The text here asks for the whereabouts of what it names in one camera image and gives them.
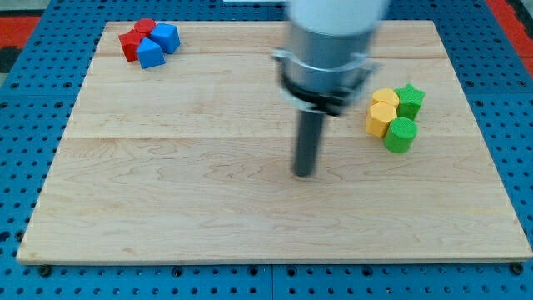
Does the green star block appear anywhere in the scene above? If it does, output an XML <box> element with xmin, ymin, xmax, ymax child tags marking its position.
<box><xmin>395</xmin><ymin>83</ymin><xmax>426</xmax><ymax>121</ymax></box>

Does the red cylinder block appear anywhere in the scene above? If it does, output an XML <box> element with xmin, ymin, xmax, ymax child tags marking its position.
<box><xmin>133</xmin><ymin>18</ymin><xmax>157</xmax><ymax>37</ymax></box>

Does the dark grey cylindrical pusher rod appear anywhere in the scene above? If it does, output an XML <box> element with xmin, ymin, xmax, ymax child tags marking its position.
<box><xmin>292</xmin><ymin>111</ymin><xmax>325</xmax><ymax>177</ymax></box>

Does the red star block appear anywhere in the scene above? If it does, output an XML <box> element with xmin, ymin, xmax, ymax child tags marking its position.
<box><xmin>118</xmin><ymin>29</ymin><xmax>146</xmax><ymax>63</ymax></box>

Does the green cylinder block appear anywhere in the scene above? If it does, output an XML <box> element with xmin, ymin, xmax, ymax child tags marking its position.
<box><xmin>383</xmin><ymin>117</ymin><xmax>418</xmax><ymax>153</ymax></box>

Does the light wooden board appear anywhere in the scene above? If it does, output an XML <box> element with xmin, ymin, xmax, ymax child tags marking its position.
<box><xmin>17</xmin><ymin>21</ymin><xmax>532</xmax><ymax>265</ymax></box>

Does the yellow hexagon block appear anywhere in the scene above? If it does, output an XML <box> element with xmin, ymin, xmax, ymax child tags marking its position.
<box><xmin>365</xmin><ymin>102</ymin><xmax>397</xmax><ymax>138</ymax></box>

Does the blue cube block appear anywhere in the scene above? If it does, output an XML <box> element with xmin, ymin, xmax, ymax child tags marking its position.
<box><xmin>150</xmin><ymin>22</ymin><xmax>181</xmax><ymax>54</ymax></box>

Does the yellow rounded block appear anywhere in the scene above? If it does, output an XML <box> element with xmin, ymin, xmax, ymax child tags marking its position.
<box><xmin>371</xmin><ymin>87</ymin><xmax>400</xmax><ymax>108</ymax></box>

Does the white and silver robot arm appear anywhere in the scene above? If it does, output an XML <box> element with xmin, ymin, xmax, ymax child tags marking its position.
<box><xmin>272</xmin><ymin>0</ymin><xmax>390</xmax><ymax>177</ymax></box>

